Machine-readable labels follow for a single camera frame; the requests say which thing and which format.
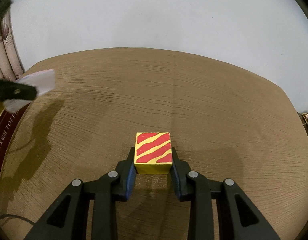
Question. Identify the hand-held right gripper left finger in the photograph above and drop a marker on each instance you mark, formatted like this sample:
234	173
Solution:
129	180

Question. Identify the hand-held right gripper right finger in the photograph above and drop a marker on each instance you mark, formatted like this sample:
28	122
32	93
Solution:
176	180

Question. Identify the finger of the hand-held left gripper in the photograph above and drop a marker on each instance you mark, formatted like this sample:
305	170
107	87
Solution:
16	91

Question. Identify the clear plastic box red insert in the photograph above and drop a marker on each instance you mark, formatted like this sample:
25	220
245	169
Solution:
45	81

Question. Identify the yellow red striped wooden block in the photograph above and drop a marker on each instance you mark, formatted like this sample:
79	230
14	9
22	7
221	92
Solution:
153	150

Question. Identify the red tin box gold inside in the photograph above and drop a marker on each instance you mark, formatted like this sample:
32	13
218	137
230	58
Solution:
6	140

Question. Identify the beige patterned curtain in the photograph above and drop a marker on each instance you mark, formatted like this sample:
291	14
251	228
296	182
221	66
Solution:
6	55

